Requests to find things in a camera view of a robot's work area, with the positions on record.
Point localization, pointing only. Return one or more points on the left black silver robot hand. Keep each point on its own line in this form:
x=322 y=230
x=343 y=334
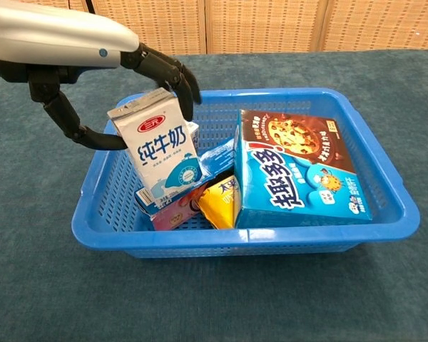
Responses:
x=57 y=39

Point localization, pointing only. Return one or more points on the tall white blue milk carton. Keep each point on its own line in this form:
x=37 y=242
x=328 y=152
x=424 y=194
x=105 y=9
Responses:
x=160 y=149

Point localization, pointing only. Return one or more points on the small white purple milk carton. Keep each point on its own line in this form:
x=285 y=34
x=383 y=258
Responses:
x=193 y=133

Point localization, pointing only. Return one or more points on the long blue snack box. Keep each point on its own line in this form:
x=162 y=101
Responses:
x=174 y=215

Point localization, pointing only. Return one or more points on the yellow snack package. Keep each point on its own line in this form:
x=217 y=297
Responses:
x=217 y=206

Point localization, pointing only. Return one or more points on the large blue cookie box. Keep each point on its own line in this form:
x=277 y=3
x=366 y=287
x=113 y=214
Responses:
x=289 y=178

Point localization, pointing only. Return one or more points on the blue perforated plastic basket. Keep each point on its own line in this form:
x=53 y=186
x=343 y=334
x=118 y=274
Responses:
x=271 y=237

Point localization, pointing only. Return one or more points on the black tripod stand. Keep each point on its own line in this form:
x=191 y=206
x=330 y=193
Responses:
x=89 y=5

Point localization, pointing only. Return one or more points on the teal table cloth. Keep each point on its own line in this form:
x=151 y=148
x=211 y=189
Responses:
x=199 y=303

